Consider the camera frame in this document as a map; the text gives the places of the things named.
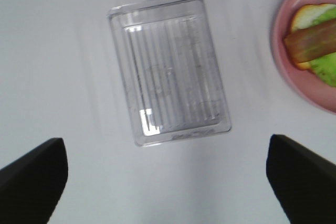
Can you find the pink round plate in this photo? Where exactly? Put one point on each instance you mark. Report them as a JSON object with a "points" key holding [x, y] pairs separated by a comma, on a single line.
{"points": [[304, 83]]}

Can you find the green lettuce leaf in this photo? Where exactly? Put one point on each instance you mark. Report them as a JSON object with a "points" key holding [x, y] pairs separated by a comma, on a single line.
{"points": [[326, 72]]}

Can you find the white bread slice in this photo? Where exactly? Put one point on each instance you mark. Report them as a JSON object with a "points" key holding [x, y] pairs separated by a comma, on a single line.
{"points": [[308, 16]]}

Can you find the brown bacon strip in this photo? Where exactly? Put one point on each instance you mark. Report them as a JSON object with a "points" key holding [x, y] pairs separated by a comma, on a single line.
{"points": [[311, 43]]}

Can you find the clear plastic left tray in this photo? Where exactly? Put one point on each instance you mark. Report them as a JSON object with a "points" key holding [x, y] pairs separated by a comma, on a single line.
{"points": [[170, 73]]}

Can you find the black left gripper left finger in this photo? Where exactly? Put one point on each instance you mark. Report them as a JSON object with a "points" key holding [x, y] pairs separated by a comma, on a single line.
{"points": [[32, 185]]}

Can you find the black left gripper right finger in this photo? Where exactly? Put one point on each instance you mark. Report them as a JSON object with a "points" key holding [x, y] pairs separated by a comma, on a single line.
{"points": [[302, 181]]}

